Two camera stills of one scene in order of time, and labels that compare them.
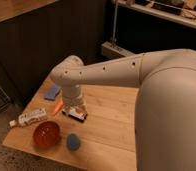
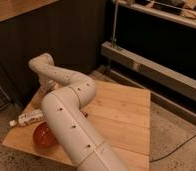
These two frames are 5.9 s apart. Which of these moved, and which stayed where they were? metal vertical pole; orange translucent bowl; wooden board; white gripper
Moved: white gripper
Stayed: orange translucent bowl; wooden board; metal vertical pole
